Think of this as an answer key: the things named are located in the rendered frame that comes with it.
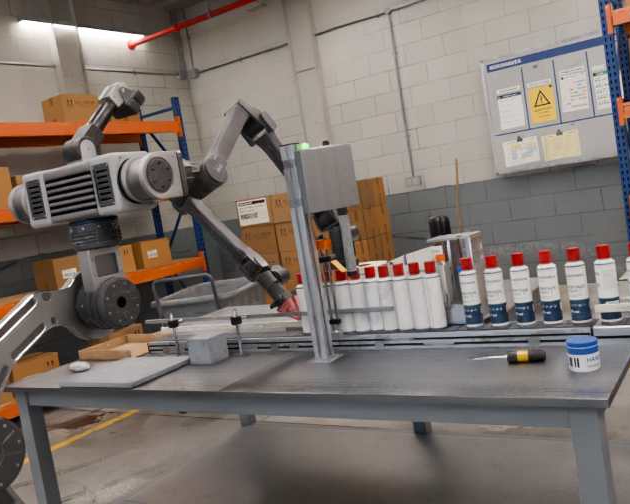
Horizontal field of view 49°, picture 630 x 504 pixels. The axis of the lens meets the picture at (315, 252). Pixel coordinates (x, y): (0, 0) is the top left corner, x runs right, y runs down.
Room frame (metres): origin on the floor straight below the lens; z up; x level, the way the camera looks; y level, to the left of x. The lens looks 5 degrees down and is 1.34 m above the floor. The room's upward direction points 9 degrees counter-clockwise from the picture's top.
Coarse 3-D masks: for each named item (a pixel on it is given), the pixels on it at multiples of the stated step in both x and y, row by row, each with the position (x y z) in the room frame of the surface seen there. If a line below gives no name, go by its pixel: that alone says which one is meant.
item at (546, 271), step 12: (540, 252) 1.88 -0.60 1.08; (540, 264) 1.88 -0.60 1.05; (552, 264) 1.87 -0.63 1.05; (540, 276) 1.87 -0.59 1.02; (552, 276) 1.86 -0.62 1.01; (540, 288) 1.88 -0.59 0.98; (552, 288) 1.86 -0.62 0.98; (552, 300) 1.86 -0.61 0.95; (552, 312) 1.86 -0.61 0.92; (552, 324) 1.86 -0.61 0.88
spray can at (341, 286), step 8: (336, 272) 2.23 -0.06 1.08; (344, 272) 2.23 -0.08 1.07; (336, 280) 2.23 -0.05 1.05; (344, 280) 2.22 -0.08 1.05; (336, 288) 2.22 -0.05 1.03; (344, 288) 2.21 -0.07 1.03; (336, 296) 2.23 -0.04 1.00; (344, 296) 2.21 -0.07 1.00; (344, 304) 2.21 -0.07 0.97; (344, 320) 2.21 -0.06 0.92; (352, 320) 2.22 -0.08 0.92; (344, 328) 2.22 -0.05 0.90; (352, 328) 2.21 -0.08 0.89
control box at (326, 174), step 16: (304, 160) 2.07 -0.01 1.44; (320, 160) 2.09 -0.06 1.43; (336, 160) 2.11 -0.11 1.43; (352, 160) 2.13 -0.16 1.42; (304, 176) 2.07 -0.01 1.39; (320, 176) 2.09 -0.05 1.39; (336, 176) 2.11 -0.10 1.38; (352, 176) 2.13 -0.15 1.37; (304, 192) 2.08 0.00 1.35; (320, 192) 2.08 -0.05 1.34; (336, 192) 2.10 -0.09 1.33; (352, 192) 2.12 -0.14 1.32; (304, 208) 2.10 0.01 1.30; (320, 208) 2.08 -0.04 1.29; (336, 208) 2.10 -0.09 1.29
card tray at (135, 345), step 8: (128, 336) 3.00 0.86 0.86; (136, 336) 2.97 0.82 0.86; (144, 336) 2.94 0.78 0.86; (152, 336) 2.92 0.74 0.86; (160, 336) 2.89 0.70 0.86; (104, 344) 2.90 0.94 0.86; (112, 344) 2.93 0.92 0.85; (120, 344) 2.97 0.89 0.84; (128, 344) 2.96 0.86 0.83; (136, 344) 2.92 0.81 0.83; (144, 344) 2.89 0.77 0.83; (80, 352) 2.78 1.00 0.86; (88, 352) 2.76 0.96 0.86; (96, 352) 2.73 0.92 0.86; (104, 352) 2.70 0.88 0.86; (112, 352) 2.68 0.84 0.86; (120, 352) 2.65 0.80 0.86; (128, 352) 2.63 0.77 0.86; (136, 352) 2.74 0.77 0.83; (144, 352) 2.71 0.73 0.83; (80, 360) 2.79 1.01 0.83; (88, 360) 2.76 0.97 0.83
